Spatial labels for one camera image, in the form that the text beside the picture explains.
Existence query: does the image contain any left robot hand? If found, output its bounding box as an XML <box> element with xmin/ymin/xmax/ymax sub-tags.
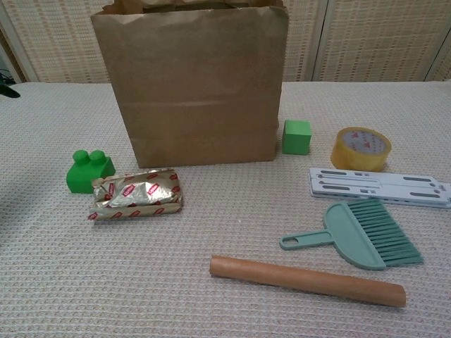
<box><xmin>0</xmin><ymin>83</ymin><xmax>21</xmax><ymax>99</ymax></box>

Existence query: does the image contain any green toy brick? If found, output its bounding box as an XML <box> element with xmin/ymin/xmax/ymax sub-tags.
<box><xmin>66</xmin><ymin>149</ymin><xmax>116</xmax><ymax>194</ymax></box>

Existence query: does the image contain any gold red snack packet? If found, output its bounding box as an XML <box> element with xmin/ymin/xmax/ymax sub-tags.
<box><xmin>87</xmin><ymin>168</ymin><xmax>185</xmax><ymax>223</ymax></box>

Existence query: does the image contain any brown paper bag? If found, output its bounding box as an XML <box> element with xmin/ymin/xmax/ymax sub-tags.
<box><xmin>90</xmin><ymin>0</ymin><xmax>291</xmax><ymax>169</ymax></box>

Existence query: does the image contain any small green hand brush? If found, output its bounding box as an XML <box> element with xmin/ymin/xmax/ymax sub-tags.
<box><xmin>279</xmin><ymin>199</ymin><xmax>424</xmax><ymax>271</ymax></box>

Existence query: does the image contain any beige waffle tablecloth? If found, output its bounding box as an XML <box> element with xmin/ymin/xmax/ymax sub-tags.
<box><xmin>0</xmin><ymin>80</ymin><xmax>451</xmax><ymax>338</ymax></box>

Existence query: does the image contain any green cube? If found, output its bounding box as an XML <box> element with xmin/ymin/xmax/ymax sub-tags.
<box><xmin>281</xmin><ymin>119</ymin><xmax>313</xmax><ymax>155</ymax></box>

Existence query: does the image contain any wooden rolling pin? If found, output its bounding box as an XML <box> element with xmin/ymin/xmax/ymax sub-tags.
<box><xmin>209</xmin><ymin>255</ymin><xmax>407</xmax><ymax>308</ymax></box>

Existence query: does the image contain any yellow packing tape roll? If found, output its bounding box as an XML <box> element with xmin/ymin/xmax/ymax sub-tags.
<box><xmin>330</xmin><ymin>127</ymin><xmax>393</xmax><ymax>173</ymax></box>

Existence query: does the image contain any woven folding screen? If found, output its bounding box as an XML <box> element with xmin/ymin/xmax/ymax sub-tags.
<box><xmin>0</xmin><ymin>0</ymin><xmax>451</xmax><ymax>85</ymax></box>

